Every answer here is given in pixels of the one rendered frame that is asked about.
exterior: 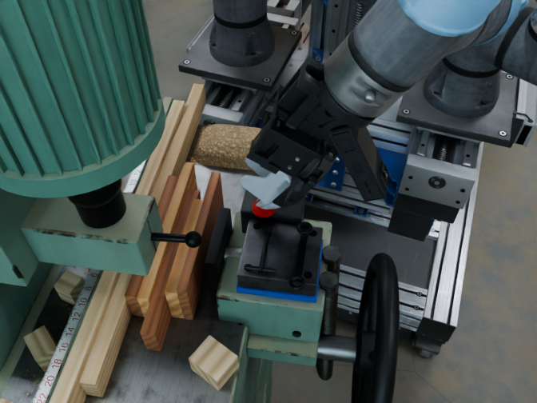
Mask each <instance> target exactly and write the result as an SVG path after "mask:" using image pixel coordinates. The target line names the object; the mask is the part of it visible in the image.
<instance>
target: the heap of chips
mask: <svg viewBox="0 0 537 403"><path fill-rule="evenodd" d="M261 130H262V129H260V128H256V127H250V126H235V125H227V124H213V125H211V126H207V127H204V126H202V127H201V132H200V134H199V137H198V139H197V144H196V145H195V148H194V151H193V155H192V157H191V160H190V162H192V163H193V164H199V165H207V166H220V167H228V168H235V169H243V170H252V169H251V168H250V167H249V166H248V165H247V164H246V162H245V158H246V156H247V154H248V153H249V151H250V147H251V144H252V143H251V141H252V140H253V139H254V138H255V137H256V136H257V135H258V134H259V133H260V131H261Z"/></svg>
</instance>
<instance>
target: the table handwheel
mask: <svg viewBox="0 0 537 403"><path fill-rule="evenodd" d="M399 327H400V298H399V285H398V277H397V271H396V265H395V263H394V261H393V259H392V258H391V257H390V256H389V255H388V254H386V253H378V254H376V255H375V256H374V257H373V258H372V260H371V261H370V263H369V265H368V269H367V273H366V276H365V279H364V286H363V291H362V295H361V300H360V310H359V316H358V322H357V329H356V337H346V336H340V335H334V334H333V335H323V334H322V333H320V338H319V344H318V352H317V358H322V359H328V360H334V361H343V362H349V363H353V370H352V397H351V403H392V401H393V395H394V388H395V382H396V366H397V357H398V344H399Z"/></svg>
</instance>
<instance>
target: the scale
mask: <svg viewBox="0 0 537 403"><path fill-rule="evenodd" d="M145 161H146V160H145ZM145 161H144V162H143V163H141V164H140V165H139V166H138V167H137V168H136V169H135V170H133V171H132V173H131V175H130V177H129V180H128V182H127V184H126V187H125V189H124V192H123V193H130V194H132V193H133V190H134V187H135V185H136V184H137V180H138V178H139V176H140V174H141V171H142V168H143V166H144V164H145ZM99 272H100V270H99V269H90V270H89V273H88V275H87V277H86V280H85V282H84V285H83V286H82V290H81V292H80V293H79V296H78V299H77V301H76V303H75V305H74V308H73V310H72V312H71V314H70V317H69V320H68V321H67V323H66V327H65V328H64V331H63V333H62V336H61V338H60V340H59V342H58V345H57V348H56V349H55V351H54V355H53V356H52V358H51V361H50V363H49V366H48V368H47V370H46V373H45V375H44V377H43V379H42V383H41V384H40V386H39V389H38V391H37V393H36V396H35V398H34V401H33V403H45V402H46V399H47V397H48V395H49V392H50V390H51V387H52V385H53V383H54V380H55V377H56V376H57V373H58V370H59V368H60V366H61V363H62V361H63V358H64V356H65V354H66V351H67V349H68V347H69V344H70V342H71V339H72V337H73V335H74V332H75V329H76V328H77V325H78V322H79V320H80V318H81V315H82V312H83V310H84V308H85V306H86V302H87V301H88V299H89V296H90V293H91V291H92V289H93V286H94V283H95V281H96V280H97V276H98V274H99Z"/></svg>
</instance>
